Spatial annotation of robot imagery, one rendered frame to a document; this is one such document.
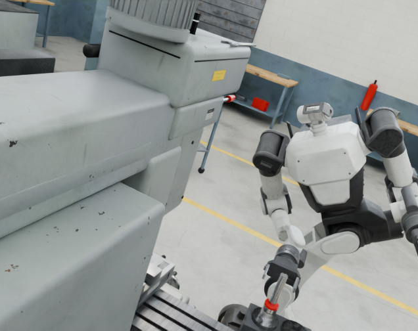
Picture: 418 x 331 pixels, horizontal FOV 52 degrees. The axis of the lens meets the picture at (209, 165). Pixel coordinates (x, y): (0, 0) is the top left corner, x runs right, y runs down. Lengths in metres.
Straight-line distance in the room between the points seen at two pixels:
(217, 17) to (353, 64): 2.85
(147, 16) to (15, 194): 0.48
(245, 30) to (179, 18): 8.08
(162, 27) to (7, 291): 0.62
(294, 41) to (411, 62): 2.14
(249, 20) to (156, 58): 8.02
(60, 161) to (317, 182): 1.05
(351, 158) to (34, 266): 1.14
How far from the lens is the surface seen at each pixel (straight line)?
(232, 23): 9.18
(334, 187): 1.63
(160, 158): 1.14
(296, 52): 8.89
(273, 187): 1.81
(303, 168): 1.60
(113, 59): 1.15
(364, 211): 1.72
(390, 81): 8.71
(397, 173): 1.72
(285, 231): 1.75
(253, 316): 1.48
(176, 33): 1.02
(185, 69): 1.06
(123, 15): 1.02
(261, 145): 1.70
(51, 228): 0.83
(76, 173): 0.85
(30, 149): 0.73
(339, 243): 1.74
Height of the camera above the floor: 2.03
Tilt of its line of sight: 22 degrees down
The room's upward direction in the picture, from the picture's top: 18 degrees clockwise
